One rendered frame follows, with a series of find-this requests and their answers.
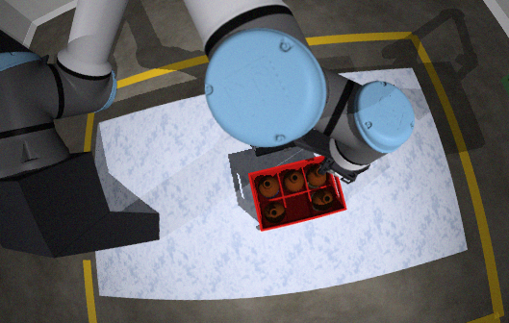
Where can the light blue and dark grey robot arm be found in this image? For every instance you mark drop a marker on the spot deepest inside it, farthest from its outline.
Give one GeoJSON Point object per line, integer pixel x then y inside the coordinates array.
{"type": "Point", "coordinates": [263, 87]}

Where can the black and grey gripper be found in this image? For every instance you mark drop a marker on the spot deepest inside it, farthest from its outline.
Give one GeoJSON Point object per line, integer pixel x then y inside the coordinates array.
{"type": "Point", "coordinates": [351, 175]}

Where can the red crate with dividers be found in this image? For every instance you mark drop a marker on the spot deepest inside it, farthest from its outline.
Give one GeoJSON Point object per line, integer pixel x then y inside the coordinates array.
{"type": "Point", "coordinates": [298, 206]}

